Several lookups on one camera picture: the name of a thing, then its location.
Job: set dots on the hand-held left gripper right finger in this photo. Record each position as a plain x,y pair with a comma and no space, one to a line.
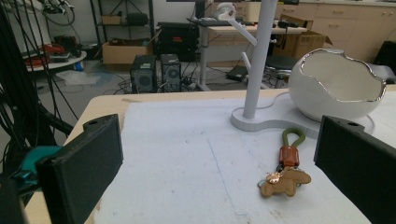
358,165

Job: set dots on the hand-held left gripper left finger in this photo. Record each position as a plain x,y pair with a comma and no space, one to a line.
77,168

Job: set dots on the white branched stand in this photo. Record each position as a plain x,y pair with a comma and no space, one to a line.
260,77

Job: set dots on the white eggshell-shaped bowl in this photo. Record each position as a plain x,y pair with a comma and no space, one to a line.
311,96

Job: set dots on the white plastic sheet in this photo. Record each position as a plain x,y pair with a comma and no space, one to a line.
77,77

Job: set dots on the white foam mat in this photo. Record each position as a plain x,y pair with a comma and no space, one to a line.
174,161

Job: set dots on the round white table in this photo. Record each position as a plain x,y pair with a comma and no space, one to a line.
62,64

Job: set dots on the black computer tower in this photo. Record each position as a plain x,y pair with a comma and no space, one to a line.
143,74
170,73

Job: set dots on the open low cardboard box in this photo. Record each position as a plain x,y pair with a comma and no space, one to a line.
124,54

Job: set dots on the black round stool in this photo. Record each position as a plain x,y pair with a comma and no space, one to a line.
280,62

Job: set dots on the large cardboard box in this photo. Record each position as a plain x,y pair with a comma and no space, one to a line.
308,43

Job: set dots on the beige wooden cabinets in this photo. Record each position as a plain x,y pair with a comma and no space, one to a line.
358,28

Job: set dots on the black metal shelf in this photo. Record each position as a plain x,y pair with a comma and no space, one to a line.
99,18

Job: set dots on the flat black device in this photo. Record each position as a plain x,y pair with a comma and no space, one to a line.
237,73

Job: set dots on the black equipment case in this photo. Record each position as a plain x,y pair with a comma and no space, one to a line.
177,40

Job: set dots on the white standing desk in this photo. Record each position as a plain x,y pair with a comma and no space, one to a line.
204,56

